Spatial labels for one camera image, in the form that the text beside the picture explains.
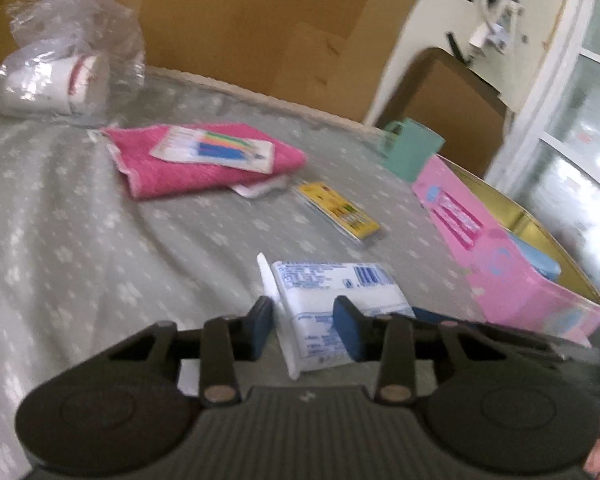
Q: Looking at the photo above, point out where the white tissue pack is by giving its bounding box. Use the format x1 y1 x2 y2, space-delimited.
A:
257 254 414 380

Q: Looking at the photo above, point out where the blue soft pack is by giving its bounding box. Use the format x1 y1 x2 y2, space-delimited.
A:
508 233 562 282

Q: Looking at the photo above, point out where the yellow small packet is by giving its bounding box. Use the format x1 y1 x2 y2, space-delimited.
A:
296 182 381 242

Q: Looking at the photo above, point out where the pink towel cloth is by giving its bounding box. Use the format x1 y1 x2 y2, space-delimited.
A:
102 122 306 200

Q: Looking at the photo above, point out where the colourful card label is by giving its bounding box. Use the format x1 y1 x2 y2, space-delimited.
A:
149 127 275 174

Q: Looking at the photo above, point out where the pink cookie tin box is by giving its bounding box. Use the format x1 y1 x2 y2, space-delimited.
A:
412 155 600 346

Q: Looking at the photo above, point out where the grey floral tablecloth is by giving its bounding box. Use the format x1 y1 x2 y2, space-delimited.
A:
0 76 481 479

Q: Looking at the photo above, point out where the teal plastic mug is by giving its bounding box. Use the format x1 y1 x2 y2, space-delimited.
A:
381 118 445 183

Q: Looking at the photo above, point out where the frosted glass window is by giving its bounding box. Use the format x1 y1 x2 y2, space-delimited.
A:
508 0 600 292

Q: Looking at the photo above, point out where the large cardboard sheet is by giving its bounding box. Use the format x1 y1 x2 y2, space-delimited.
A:
0 0 417 120

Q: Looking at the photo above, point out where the clear plastic bag with cups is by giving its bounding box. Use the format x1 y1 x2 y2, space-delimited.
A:
0 0 146 126

